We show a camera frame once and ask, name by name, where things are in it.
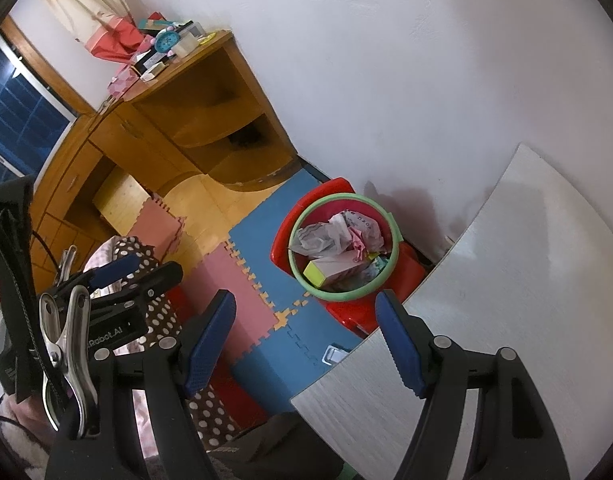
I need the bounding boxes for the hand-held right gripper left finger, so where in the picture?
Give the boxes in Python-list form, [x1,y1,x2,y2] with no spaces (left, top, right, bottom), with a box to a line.
[45,289,237,480]

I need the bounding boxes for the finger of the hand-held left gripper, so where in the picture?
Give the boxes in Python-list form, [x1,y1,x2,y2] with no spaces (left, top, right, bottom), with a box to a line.
[49,252,142,293]
[89,261,184,311]

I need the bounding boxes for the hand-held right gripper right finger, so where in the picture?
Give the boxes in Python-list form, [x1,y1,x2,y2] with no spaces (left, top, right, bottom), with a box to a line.
[375,289,571,480]

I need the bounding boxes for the red bin green rim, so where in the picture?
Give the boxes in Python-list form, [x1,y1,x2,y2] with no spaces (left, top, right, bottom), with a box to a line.
[270,177,430,333]

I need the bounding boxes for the white box green end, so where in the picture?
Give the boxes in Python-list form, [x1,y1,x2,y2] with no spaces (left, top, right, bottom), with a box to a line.
[301,255,367,291]

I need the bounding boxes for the pink paper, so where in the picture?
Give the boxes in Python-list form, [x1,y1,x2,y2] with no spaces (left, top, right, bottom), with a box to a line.
[344,225,372,263]

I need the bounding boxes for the white plastic bag pink print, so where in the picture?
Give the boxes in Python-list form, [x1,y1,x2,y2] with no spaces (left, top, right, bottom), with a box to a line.
[331,210,387,251]

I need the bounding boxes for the white bag black wavy lines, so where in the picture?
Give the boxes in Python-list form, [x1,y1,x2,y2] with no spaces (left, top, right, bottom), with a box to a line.
[289,220,350,261]

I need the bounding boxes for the person's left forearm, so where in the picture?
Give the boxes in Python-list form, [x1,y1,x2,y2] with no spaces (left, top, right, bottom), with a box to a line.
[0,390,57,480]

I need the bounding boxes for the brown polka dot cloth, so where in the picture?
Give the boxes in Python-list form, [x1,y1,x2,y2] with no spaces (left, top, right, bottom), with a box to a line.
[81,235,242,448]

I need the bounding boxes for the metal spring clip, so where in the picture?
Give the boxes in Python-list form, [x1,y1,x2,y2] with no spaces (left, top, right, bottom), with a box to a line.
[54,245,80,286]
[39,285,101,438]

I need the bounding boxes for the light wooden stool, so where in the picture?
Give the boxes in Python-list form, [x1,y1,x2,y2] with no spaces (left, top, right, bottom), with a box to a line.
[91,167,154,233]

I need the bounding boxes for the pink patterned bedsheet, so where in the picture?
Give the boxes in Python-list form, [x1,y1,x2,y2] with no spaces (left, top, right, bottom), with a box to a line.
[131,390,162,461]

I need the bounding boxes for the window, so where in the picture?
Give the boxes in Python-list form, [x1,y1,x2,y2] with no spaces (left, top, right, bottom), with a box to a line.
[0,35,80,196]

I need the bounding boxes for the pink box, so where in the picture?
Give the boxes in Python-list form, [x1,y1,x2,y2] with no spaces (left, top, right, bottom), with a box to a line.
[108,62,140,98]

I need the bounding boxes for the wooden cabinet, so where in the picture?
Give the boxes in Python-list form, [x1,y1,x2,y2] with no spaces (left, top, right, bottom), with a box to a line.
[29,30,300,301]

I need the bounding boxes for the black and white box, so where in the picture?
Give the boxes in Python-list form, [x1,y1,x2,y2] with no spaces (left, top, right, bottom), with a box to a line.
[131,50,170,73]

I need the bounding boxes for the red gift bag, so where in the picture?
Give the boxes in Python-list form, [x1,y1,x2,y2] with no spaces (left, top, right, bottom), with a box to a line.
[85,16,147,63]

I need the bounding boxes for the blue alarm clock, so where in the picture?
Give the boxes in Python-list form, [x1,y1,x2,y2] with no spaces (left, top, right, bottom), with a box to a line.
[154,27,180,56]

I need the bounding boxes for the teal patterned box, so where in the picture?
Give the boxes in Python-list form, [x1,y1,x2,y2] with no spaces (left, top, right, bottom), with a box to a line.
[138,12,172,33]

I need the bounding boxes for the black cable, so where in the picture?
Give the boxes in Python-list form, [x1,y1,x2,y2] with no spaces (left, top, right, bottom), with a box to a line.
[30,230,57,273]

